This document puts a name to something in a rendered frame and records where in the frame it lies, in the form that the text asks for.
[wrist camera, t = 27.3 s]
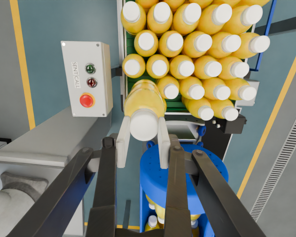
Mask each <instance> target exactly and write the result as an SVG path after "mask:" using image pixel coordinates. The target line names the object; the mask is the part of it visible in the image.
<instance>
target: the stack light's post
mask: <svg viewBox="0 0 296 237"><path fill-rule="evenodd" d="M289 32H296V17H293V18H289V19H285V20H282V21H278V22H275V23H271V25H270V29H269V32H268V36H273V35H278V34H284V33H289Z"/></svg>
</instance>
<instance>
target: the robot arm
mask: <svg viewBox="0 0 296 237"><path fill-rule="evenodd" d="M157 137H158V147H159V157H160V167H161V168H162V169H167V168H169V169H168V180H167V192H166V203H165V214H164V229H153V230H149V231H145V232H141V233H138V232H135V231H132V230H128V229H124V228H117V167H118V168H123V167H125V162H126V156H127V151H128V145H129V139H130V116H124V119H123V122H122V125H121V128H120V131H119V133H112V134H110V135H109V136H107V137H103V138H102V139H101V146H102V149H100V150H95V151H94V150H93V148H91V147H84V148H82V149H80V150H79V151H78V152H77V153H76V155H75V156H74V157H73V158H72V159H71V161H70V162H69V163H68V164H67V165H66V167H65V168H64V169H63V170H62V171H61V172H60V173H59V174H58V176H57V177H56V178H55V179H54V180H53V182H52V183H51V184H50V185H49V186H48V184H49V182H48V180H47V179H36V178H31V177H25V176H19V175H14V174H11V173H8V172H3V173H2V174H1V175H0V179H1V181H2V189H1V190H0V237H62V236H63V234H64V232H65V230H66V228H67V226H68V224H69V222H70V221H71V219H72V217H73V215H74V213H75V211H76V209H77V208H78V206H79V204H80V202H81V200H82V198H83V196H84V194H85V193H86V191H87V189H88V187H89V185H90V183H91V181H92V179H93V178H94V176H95V173H96V172H98V175H97V181H96V187H95V193H94V199H93V207H92V208H91V209H90V212H89V218H88V224H87V229H86V237H192V226H191V214H190V210H189V209H188V200H187V181H186V173H187V174H189V177H190V180H191V182H192V184H193V186H194V189H195V191H196V193H197V195H198V197H199V200H200V202H201V204H202V207H203V209H204V211H205V213H206V216H207V218H208V220H209V222H210V225H211V227H212V229H213V232H214V234H215V236H216V237H266V235H265V234H264V233H263V231H262V230H261V229H260V227H259V226H258V224H257V223H256V222H255V220H254V219H253V218H252V216H251V215H250V213H249V212H248V210H247V209H246V208H245V206H244V205H243V204H242V202H241V201H240V200H239V198H238V197H237V195H236V194H235V193H234V191H233V190H232V188H231V187H230V186H229V184H228V183H227V182H226V180H225V179H224V177H223V176H222V174H221V173H220V172H219V170H218V169H217V168H216V166H215V165H214V164H213V162H212V161H211V159H210V158H209V157H208V155H207V154H206V153H205V152H204V151H202V150H193V151H192V153H190V152H186V151H184V148H183V147H181V145H180V142H179V140H178V137H177V136H176V135H175V134H168V131H167V127H166V122H165V119H164V117H159V120H158V135H157ZM47 186H48V188H47Z"/></svg>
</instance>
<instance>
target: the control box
mask: <svg viewBox="0 0 296 237"><path fill-rule="evenodd" d="M61 46H62V54H63V60H64V66H65V72H66V78H67V84H68V90H69V96H70V104H71V110H72V115H73V116H74V117H107V115H108V114H109V112H110V111H111V109H112V108H113V97H112V82H111V66H110V50H109V45H108V44H105V43H102V42H96V41H61ZM74 63H75V64H74ZM89 64H91V65H92V66H93V67H94V72H93V73H88V72H87V71H86V66H87V65H89ZM73 65H75V66H73ZM76 65H77V66H76ZM75 68H76V69H75ZM74 70H75V71H74ZM75 76H76V77H75ZM89 79H94V80H95V82H96V84H95V86H94V87H90V86H88V84H87V81H88V80H89ZM76 80H77V83H79V84H76ZM76 86H77V87H76ZM82 95H89V96H91V97H92V99H93V104H92V106H91V107H84V106H82V105H81V103H80V98H81V96H82Z"/></svg>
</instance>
